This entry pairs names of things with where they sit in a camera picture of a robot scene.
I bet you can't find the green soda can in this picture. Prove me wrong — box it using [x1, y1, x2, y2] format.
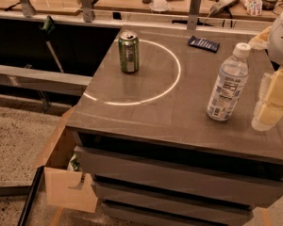
[118, 30, 139, 73]

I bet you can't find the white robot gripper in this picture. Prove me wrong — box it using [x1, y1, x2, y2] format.
[248, 11, 283, 131]

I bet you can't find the clear bottle blue label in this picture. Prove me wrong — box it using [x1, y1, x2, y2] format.
[207, 42, 251, 121]

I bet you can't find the blue snack wrapper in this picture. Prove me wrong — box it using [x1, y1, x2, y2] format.
[188, 36, 219, 53]

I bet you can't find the left metal bracket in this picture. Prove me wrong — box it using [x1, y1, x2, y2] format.
[19, 0, 36, 18]

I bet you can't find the metal bracket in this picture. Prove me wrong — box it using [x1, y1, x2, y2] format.
[187, 0, 201, 30]
[19, 0, 36, 18]
[81, 0, 93, 23]

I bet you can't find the right metal bracket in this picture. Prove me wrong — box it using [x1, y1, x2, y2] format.
[187, 0, 201, 30]

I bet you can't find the middle metal bracket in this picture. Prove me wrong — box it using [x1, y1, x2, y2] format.
[81, 0, 93, 23]

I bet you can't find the white power strip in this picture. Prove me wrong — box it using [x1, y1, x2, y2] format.
[210, 0, 241, 15]

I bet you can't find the black mesh cup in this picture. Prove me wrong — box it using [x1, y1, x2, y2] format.
[262, 0, 278, 10]

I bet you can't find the green handled tool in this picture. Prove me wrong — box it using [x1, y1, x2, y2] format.
[41, 14, 65, 74]

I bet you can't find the white bowl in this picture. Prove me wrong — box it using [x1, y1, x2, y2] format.
[149, 0, 170, 12]

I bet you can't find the colourful small carton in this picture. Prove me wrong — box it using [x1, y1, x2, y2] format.
[243, 0, 262, 16]

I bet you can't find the grey drawer cabinet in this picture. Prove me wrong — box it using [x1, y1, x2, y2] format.
[67, 27, 283, 226]

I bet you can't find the cardboard box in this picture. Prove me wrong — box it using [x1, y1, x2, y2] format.
[34, 108, 98, 213]

